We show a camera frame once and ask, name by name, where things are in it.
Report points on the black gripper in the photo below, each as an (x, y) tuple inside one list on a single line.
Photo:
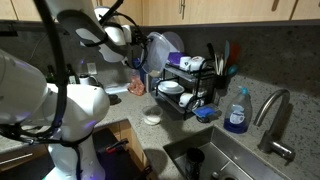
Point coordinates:
[(138, 43)]

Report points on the rectangular clear plastic container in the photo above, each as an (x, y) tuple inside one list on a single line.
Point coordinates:
[(156, 55)]

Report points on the purple bowl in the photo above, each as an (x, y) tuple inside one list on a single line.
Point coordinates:
[(175, 58)]

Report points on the round clear plastic bowl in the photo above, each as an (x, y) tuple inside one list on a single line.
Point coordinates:
[(152, 116)]

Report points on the blue water jug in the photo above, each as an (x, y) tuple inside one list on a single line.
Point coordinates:
[(136, 63)]

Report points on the stainless steel tumbler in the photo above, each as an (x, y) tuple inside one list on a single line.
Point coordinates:
[(149, 83)]

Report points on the white flat tray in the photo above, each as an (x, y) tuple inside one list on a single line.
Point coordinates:
[(116, 88)]

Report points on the plain white mug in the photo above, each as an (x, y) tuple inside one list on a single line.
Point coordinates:
[(185, 62), (185, 99)]

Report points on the white plates stack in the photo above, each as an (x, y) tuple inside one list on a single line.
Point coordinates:
[(170, 85)]

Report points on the white dinner plate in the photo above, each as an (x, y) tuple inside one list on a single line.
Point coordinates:
[(171, 90)]

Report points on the black round lid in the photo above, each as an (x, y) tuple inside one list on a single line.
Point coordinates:
[(114, 99)]

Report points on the white mug with red print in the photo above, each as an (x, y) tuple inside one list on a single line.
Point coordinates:
[(196, 63)]

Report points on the black two-tier dish rack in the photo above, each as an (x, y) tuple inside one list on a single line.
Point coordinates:
[(195, 80)]

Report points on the black kitchen utensil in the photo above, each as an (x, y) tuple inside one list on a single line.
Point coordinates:
[(211, 51)]

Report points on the dark oil bottle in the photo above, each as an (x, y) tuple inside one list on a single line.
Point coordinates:
[(72, 77)]

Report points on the light wooden utensils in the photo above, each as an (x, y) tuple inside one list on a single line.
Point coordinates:
[(220, 65)]

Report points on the teal spatula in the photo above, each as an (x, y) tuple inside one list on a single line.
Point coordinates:
[(227, 50)]

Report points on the black utensil holder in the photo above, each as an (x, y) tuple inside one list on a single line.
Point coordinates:
[(222, 82)]

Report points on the dark green glass bottle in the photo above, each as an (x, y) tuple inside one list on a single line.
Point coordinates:
[(50, 75)]

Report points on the blue sponge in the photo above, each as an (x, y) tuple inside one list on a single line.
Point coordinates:
[(205, 111)]

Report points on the red spatula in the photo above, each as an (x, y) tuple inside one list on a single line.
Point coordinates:
[(235, 53)]

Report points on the light wood base cabinet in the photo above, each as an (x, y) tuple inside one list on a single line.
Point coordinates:
[(133, 143)]

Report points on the blue dish soap bottle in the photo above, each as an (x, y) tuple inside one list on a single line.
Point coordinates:
[(237, 116)]

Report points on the black robot stand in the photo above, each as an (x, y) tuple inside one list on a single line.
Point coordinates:
[(120, 166)]

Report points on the stainless steel sink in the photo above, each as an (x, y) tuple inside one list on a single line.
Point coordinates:
[(233, 156)]

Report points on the brushed steel faucet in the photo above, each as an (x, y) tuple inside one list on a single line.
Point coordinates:
[(271, 136)]

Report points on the white wall outlet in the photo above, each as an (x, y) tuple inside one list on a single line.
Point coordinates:
[(92, 68)]

